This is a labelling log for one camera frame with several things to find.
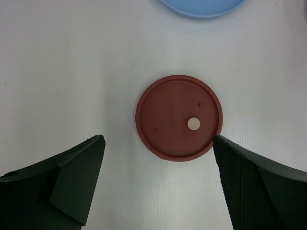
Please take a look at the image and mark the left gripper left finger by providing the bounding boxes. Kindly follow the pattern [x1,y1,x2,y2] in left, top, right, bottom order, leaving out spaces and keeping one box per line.
[0,135,106,230]

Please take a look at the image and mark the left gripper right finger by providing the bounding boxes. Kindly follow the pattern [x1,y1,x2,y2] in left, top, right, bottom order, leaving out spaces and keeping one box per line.
[213,135,307,230]

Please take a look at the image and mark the left dark red lid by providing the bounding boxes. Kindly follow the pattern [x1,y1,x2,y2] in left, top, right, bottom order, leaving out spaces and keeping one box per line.
[135,75,223,162]

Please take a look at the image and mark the blue plate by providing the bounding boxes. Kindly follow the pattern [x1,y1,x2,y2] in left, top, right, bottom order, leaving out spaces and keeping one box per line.
[161,0,245,19]

